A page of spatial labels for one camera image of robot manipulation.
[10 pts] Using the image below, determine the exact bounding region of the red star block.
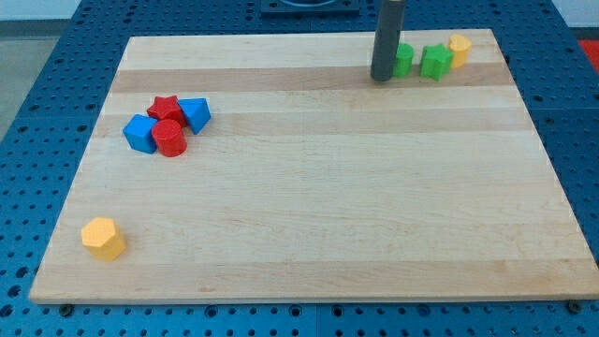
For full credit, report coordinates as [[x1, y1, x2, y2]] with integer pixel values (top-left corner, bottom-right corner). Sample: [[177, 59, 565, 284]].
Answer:
[[146, 95, 187, 127]]

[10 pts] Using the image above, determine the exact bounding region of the green star block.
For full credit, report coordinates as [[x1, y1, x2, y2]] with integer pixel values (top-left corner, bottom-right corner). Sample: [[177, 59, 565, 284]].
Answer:
[[420, 44, 454, 81]]

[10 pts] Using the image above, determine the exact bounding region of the yellow hexagon block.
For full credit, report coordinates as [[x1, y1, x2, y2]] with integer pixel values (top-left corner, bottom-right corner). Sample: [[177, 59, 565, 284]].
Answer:
[[80, 217, 126, 261]]

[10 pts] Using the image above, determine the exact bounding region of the light wooden board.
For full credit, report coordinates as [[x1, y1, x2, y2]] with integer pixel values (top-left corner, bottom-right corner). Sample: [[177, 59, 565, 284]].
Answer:
[[29, 29, 598, 304]]

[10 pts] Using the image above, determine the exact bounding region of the blue triangle block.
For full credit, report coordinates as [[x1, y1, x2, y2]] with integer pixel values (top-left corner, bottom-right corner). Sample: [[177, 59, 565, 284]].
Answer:
[[178, 97, 212, 135]]

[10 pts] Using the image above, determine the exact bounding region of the red cylinder block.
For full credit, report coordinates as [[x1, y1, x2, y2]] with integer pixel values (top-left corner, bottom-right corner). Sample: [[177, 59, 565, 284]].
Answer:
[[151, 119, 187, 157]]

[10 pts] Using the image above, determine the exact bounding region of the green cylinder block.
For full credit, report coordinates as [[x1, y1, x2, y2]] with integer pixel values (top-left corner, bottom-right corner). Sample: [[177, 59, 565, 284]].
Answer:
[[393, 43, 414, 78]]

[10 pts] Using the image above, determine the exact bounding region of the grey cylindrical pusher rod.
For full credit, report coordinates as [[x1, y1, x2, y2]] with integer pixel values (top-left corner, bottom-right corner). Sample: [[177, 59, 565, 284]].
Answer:
[[371, 0, 406, 82]]

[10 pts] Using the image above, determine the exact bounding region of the blue cube block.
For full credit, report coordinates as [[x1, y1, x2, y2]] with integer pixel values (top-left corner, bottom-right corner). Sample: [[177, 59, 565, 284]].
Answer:
[[123, 114, 157, 154]]

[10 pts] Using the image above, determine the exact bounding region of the yellow heart block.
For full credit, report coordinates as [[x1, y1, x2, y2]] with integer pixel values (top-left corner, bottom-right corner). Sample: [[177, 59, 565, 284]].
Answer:
[[448, 34, 472, 68]]

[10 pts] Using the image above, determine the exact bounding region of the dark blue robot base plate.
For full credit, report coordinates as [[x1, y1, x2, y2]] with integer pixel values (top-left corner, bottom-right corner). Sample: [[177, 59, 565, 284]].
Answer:
[[258, 0, 360, 16]]

